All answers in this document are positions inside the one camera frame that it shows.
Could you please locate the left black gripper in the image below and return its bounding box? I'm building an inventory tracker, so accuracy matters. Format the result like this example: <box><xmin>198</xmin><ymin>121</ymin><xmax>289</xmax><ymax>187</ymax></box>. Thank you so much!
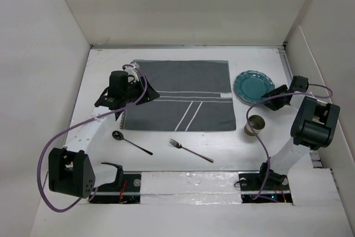
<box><xmin>122</xmin><ymin>77</ymin><xmax>158</xmax><ymax>105</ymax></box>

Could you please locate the teal scalloped plate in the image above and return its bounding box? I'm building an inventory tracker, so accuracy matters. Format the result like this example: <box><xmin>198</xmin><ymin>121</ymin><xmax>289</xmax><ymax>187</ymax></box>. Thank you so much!
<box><xmin>234</xmin><ymin>70</ymin><xmax>275</xmax><ymax>104</ymax></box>

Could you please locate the grey striped cloth placemat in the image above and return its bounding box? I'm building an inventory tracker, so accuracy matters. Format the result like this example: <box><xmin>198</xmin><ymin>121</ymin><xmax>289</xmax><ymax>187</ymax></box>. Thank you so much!
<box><xmin>120</xmin><ymin>60</ymin><xmax>236</xmax><ymax>132</ymax></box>

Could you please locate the black spoon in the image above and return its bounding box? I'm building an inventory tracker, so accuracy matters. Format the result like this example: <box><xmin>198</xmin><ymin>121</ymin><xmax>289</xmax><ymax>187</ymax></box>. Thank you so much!
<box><xmin>111</xmin><ymin>130</ymin><xmax>153</xmax><ymax>155</ymax></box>

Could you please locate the black fork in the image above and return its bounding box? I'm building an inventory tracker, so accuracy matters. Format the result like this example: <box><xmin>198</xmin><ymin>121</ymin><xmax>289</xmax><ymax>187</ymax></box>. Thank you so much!
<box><xmin>169</xmin><ymin>139</ymin><xmax>214</xmax><ymax>163</ymax></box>

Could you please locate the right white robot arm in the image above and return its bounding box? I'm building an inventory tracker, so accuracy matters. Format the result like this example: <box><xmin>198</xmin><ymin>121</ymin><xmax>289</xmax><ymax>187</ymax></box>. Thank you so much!
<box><xmin>256</xmin><ymin>75</ymin><xmax>341</xmax><ymax>189</ymax></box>

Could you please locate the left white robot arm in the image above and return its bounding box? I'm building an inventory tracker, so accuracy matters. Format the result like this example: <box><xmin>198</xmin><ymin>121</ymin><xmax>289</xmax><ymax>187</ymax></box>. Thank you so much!
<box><xmin>48</xmin><ymin>65</ymin><xmax>160</xmax><ymax>198</ymax></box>

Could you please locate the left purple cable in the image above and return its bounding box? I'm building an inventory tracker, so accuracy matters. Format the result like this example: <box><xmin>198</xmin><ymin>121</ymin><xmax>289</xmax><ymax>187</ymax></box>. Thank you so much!
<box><xmin>37</xmin><ymin>66</ymin><xmax>148</xmax><ymax>213</ymax></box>

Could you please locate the purple cable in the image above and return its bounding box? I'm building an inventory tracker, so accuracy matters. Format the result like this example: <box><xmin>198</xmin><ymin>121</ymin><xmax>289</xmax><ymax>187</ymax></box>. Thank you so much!
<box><xmin>37</xmin><ymin>66</ymin><xmax>148</xmax><ymax>213</ymax></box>
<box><xmin>246</xmin><ymin>83</ymin><xmax>334</xmax><ymax>201</ymax></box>

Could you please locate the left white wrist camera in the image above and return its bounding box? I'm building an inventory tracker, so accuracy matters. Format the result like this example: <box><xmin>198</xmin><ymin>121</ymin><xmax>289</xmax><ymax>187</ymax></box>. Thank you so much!
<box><xmin>123</xmin><ymin>62</ymin><xmax>140</xmax><ymax>83</ymax></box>

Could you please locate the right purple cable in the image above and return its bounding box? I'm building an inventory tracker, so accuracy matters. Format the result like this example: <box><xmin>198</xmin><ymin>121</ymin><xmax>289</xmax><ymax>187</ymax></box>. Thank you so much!
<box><xmin>246</xmin><ymin>83</ymin><xmax>334</xmax><ymax>201</ymax></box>

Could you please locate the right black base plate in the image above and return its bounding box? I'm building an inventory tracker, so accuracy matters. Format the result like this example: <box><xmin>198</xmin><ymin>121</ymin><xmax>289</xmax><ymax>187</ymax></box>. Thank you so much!
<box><xmin>234</xmin><ymin>172</ymin><xmax>293</xmax><ymax>204</ymax></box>

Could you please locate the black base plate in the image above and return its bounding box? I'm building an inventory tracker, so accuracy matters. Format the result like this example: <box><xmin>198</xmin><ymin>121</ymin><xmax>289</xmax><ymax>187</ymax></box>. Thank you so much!
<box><xmin>89</xmin><ymin>172</ymin><xmax>141</xmax><ymax>204</ymax></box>
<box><xmin>234</xmin><ymin>172</ymin><xmax>293</xmax><ymax>204</ymax></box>

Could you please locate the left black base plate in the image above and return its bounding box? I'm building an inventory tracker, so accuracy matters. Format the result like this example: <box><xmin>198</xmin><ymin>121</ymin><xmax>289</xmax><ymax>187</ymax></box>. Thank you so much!
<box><xmin>89</xmin><ymin>172</ymin><xmax>141</xmax><ymax>204</ymax></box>

